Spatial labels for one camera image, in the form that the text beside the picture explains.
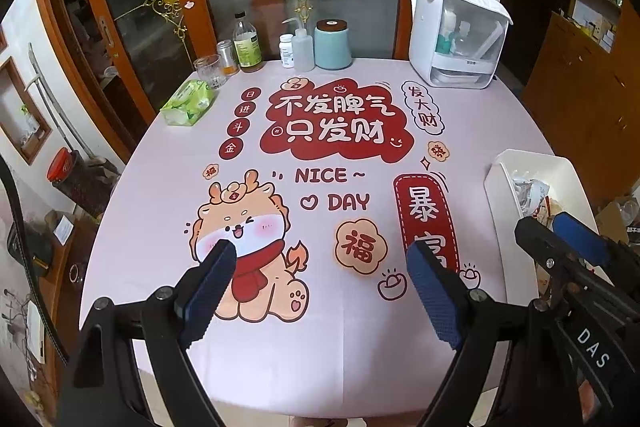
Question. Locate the clear plastic bottle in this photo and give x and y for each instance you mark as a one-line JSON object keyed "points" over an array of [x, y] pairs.
{"points": [[629, 213]]}

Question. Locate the long grey stick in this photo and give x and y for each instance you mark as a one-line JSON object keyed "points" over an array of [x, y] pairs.
{"points": [[52, 107]]}

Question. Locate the white organizer box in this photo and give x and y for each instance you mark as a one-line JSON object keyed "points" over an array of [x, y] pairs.
{"points": [[425, 37]]}

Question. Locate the white plastic bin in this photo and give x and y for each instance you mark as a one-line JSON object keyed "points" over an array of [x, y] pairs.
{"points": [[505, 227]]}

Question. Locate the green label glass bottle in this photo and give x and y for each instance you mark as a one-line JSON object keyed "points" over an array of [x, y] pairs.
{"points": [[247, 49]]}

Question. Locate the white squeeze bottle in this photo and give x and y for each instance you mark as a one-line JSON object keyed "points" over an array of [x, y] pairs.
{"points": [[304, 53]]}

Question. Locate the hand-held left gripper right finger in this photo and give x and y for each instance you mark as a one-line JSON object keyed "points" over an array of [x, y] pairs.
{"points": [[435, 297]]}

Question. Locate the white pill bottle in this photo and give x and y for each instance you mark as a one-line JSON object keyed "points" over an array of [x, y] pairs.
{"points": [[287, 52]]}

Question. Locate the red lid jar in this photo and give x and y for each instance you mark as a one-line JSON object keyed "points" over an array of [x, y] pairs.
{"points": [[80, 182]]}

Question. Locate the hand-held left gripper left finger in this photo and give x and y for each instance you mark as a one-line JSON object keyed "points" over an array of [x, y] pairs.
{"points": [[212, 292]]}

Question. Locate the wooden picture frame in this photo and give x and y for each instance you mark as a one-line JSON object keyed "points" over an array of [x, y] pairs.
{"points": [[32, 142]]}

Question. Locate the teal bottle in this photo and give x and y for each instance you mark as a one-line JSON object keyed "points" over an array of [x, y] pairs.
{"points": [[444, 38]]}

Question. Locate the wooden cabinet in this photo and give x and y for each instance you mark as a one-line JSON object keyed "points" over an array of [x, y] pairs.
{"points": [[565, 82]]}

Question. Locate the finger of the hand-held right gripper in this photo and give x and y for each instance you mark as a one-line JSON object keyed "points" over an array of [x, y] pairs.
{"points": [[580, 237], [540, 242]]}

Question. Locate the clear glass cup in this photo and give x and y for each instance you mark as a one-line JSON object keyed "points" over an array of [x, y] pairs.
{"points": [[209, 73]]}

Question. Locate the green wet wipes pack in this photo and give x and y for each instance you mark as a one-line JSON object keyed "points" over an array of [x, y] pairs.
{"points": [[189, 102]]}

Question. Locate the wooden glass sliding door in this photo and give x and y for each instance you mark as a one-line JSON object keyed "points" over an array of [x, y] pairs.
{"points": [[230, 17]]}

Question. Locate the pink printed tablecloth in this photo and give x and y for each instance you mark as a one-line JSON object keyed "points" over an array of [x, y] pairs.
{"points": [[320, 357]]}

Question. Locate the teal canister brown lid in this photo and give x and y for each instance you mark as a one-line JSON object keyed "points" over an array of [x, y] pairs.
{"points": [[333, 46]]}

